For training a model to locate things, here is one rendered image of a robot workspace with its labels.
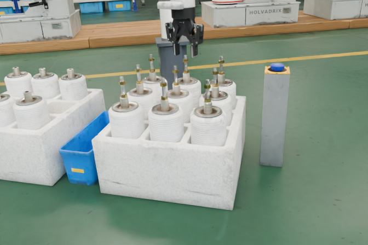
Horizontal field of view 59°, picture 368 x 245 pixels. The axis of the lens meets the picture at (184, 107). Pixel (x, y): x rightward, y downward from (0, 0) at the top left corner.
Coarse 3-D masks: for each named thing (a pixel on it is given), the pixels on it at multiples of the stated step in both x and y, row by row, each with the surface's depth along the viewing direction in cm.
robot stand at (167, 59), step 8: (160, 40) 150; (184, 40) 148; (160, 48) 149; (168, 48) 147; (184, 48) 149; (160, 56) 150; (168, 56) 149; (176, 56) 149; (160, 64) 152; (168, 64) 150; (176, 64) 151; (160, 72) 155; (168, 72) 152; (168, 80) 153; (168, 88) 155
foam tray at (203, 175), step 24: (240, 96) 115; (144, 120) 100; (240, 120) 97; (96, 144) 90; (120, 144) 88; (144, 144) 87; (168, 144) 86; (192, 144) 85; (240, 144) 102; (96, 168) 94; (120, 168) 91; (144, 168) 89; (168, 168) 87; (192, 168) 85; (216, 168) 83; (120, 192) 95; (144, 192) 93; (168, 192) 90; (192, 192) 88; (216, 192) 86
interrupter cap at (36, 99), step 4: (32, 96) 103; (36, 96) 103; (40, 96) 102; (20, 100) 100; (24, 100) 101; (36, 100) 99; (40, 100) 99; (16, 104) 97; (20, 104) 97; (24, 104) 96; (28, 104) 97
